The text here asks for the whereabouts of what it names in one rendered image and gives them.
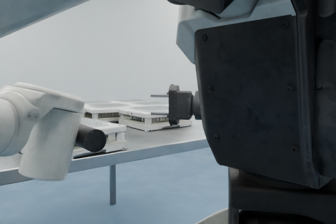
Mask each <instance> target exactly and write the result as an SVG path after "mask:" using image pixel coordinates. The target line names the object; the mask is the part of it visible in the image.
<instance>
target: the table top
mask: <svg viewBox="0 0 336 224"><path fill-rule="evenodd" d="M190 120H192V126H182V127H178V126H177V127H169V128H162V129H158V130H152V131H145V130H142V129H138V128H134V127H130V126H126V132H124V140H125V141H126V142H127V148H126V149H124V150H115V151H110V152H98V153H93V154H88V155H83V156H78V157H74V158H73V159H71V161H70V165H69V169H68V173H73V172H79V171H84V170H90V169H95V168H100V167H106V166H111V165H117V164H122V163H127V162H133V161H138V160H144V159H149V158H154V157H160V156H165V155H171V154H176V153H182V152H187V151H192V150H198V149H203V148H209V147H210V146H209V143H208V141H207V138H206V135H205V132H204V129H203V125H202V120H196V119H195V117H191V119H190ZM22 155H23V153H21V152H18V153H16V154H14V155H12V156H0V186H3V185H8V184H14V183H19V182H25V181H30V180H34V179H32V178H28V177H25V176H23V175H21V174H20V173H19V172H18V171H19V167H20V163H21V159H22Z"/></svg>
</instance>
